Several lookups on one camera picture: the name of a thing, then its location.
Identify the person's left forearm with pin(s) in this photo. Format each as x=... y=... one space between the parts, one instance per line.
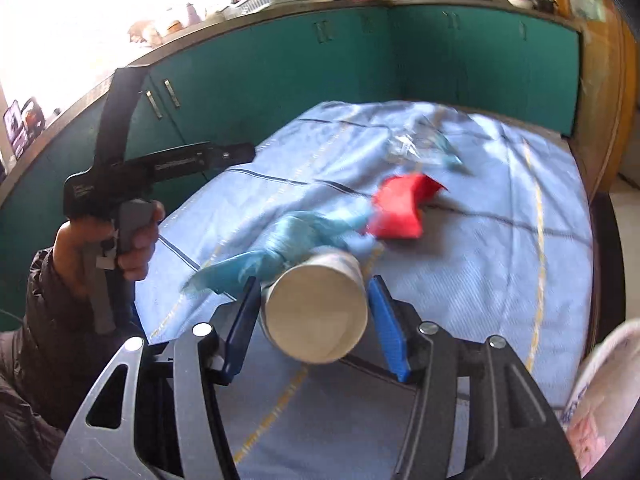
x=45 y=350

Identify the person's left hand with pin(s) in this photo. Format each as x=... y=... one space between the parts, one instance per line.
x=140 y=260

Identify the white paper cup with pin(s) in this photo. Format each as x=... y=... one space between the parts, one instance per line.
x=315 y=310

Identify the clear plastic wrapper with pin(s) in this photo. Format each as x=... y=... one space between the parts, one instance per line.
x=415 y=147

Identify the red cloth piece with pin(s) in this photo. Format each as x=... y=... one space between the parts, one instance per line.
x=400 y=205

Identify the light blue tablecloth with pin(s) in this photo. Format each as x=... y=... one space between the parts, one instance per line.
x=500 y=285

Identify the teal kitchen cabinet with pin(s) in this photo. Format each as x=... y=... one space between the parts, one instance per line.
x=300 y=70

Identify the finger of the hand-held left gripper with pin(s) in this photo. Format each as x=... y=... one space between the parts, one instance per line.
x=232 y=153

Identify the light blue cloth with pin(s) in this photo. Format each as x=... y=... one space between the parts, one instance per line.
x=295 y=235

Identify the wooden glass door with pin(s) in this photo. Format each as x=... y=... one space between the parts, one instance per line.
x=600 y=60

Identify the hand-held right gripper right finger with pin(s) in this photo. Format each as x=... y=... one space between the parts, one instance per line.
x=387 y=330

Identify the white bowl red contents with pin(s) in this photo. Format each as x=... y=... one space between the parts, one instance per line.
x=517 y=0

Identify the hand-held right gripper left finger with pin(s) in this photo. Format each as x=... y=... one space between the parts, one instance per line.
x=240 y=325

